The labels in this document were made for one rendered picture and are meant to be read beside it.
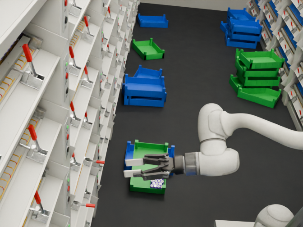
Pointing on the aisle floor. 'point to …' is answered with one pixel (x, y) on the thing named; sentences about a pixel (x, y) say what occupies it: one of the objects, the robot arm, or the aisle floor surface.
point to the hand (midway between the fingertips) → (132, 167)
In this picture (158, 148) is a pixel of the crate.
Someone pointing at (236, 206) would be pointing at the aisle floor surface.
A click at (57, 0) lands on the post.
